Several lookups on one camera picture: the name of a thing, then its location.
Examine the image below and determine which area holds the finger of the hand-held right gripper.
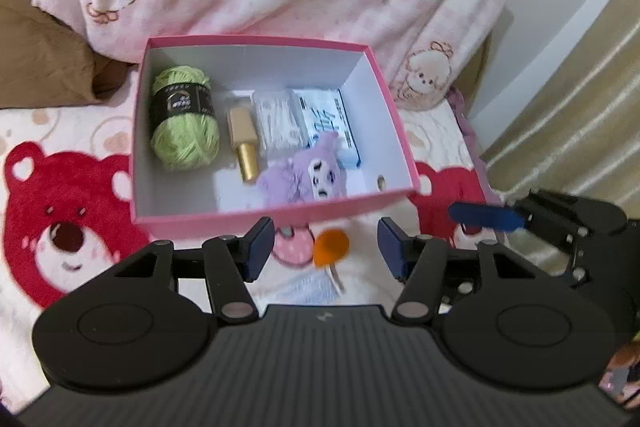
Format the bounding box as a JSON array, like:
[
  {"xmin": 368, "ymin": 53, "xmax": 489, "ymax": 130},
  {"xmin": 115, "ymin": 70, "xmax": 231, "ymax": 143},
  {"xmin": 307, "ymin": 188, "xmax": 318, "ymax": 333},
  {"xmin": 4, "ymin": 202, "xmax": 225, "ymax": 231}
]
[{"xmin": 448, "ymin": 203, "xmax": 538, "ymax": 232}]

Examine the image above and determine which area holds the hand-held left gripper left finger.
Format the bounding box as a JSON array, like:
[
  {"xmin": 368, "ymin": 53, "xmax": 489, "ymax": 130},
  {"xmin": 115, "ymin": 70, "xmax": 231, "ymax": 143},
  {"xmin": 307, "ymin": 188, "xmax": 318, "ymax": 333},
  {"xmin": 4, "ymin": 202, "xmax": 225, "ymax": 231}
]
[{"xmin": 115, "ymin": 216, "xmax": 277, "ymax": 325}]

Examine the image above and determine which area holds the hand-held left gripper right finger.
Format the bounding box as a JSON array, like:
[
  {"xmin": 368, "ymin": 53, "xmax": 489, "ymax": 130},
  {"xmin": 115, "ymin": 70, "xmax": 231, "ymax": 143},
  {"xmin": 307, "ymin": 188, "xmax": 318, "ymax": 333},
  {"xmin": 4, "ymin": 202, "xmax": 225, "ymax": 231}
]
[{"xmin": 377, "ymin": 217, "xmax": 571, "ymax": 327}]

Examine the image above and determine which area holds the pink cardboard box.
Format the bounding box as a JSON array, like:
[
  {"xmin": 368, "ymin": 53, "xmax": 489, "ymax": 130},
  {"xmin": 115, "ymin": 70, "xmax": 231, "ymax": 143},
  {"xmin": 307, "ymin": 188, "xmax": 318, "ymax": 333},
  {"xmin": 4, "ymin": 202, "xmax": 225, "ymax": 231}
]
[{"xmin": 129, "ymin": 34, "xmax": 420, "ymax": 240}]

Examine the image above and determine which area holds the orange ball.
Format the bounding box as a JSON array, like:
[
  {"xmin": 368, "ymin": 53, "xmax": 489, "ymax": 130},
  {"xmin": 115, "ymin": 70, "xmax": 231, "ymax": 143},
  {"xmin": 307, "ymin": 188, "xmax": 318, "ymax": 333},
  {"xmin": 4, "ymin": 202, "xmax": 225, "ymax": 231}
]
[{"xmin": 312, "ymin": 229, "xmax": 353, "ymax": 268}]

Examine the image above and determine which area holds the purple plush toy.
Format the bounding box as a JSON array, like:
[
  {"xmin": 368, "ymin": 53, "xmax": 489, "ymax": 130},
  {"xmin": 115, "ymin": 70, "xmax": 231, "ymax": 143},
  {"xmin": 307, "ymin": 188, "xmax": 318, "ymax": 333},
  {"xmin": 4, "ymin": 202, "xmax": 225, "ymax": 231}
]
[{"xmin": 255, "ymin": 131, "xmax": 351, "ymax": 208}]

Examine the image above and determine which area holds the beige bottle with gold cap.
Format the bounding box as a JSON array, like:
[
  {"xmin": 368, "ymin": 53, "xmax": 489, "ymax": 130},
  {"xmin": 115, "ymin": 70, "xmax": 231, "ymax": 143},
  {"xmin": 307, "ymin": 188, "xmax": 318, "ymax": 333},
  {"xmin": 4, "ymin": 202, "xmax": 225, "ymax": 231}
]
[{"xmin": 226, "ymin": 106, "xmax": 261, "ymax": 182}]

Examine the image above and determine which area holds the clear plastic swab box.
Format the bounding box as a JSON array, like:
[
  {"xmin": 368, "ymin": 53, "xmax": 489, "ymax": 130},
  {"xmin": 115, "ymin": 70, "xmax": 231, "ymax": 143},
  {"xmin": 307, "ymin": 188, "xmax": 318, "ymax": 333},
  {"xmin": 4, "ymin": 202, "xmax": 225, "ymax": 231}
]
[{"xmin": 250, "ymin": 89, "xmax": 307, "ymax": 158}]

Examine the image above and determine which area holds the green yarn ball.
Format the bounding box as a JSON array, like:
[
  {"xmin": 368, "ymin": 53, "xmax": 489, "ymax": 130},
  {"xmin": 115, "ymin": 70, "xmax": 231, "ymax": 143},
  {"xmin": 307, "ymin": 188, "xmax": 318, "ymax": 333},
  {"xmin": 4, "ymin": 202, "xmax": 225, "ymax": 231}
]
[{"xmin": 149, "ymin": 64, "xmax": 221, "ymax": 172}]

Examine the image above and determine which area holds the white and blue carton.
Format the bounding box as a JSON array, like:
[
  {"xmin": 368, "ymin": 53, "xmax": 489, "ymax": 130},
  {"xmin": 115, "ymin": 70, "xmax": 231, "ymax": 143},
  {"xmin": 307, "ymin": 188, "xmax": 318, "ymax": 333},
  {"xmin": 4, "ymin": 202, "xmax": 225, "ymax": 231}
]
[{"xmin": 291, "ymin": 88, "xmax": 362, "ymax": 168}]

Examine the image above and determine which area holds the beige striped curtain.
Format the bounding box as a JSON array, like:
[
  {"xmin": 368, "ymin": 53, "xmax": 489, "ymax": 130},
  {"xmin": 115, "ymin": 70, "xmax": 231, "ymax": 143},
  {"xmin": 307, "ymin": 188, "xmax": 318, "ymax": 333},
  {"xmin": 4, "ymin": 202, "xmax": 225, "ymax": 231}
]
[{"xmin": 480, "ymin": 0, "xmax": 640, "ymax": 208}]

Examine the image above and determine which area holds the red bear printed blanket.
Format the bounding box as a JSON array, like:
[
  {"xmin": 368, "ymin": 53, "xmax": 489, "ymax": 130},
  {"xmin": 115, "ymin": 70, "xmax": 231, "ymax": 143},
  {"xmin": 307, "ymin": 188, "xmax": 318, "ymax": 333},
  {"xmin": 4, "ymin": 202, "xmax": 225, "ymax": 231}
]
[{"xmin": 0, "ymin": 97, "xmax": 506, "ymax": 408}]

